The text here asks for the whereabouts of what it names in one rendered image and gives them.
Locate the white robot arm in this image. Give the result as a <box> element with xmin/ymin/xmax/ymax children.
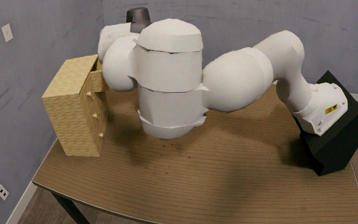
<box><xmin>98</xmin><ymin>7</ymin><xmax>347</xmax><ymax>140</ymax></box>

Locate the light wood chest of drawers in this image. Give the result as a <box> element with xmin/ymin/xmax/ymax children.
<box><xmin>41</xmin><ymin>54</ymin><xmax>101</xmax><ymax>157</ymax></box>

